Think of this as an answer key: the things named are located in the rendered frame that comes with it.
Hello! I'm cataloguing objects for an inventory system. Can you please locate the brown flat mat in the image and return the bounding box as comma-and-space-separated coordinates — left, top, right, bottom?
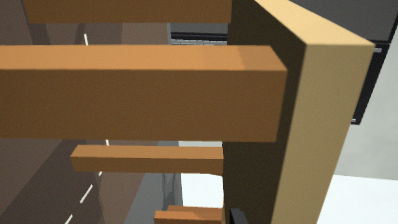
0, 0, 168, 224

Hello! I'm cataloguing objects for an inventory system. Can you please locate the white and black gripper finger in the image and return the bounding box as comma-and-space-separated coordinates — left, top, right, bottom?
229, 208, 248, 224

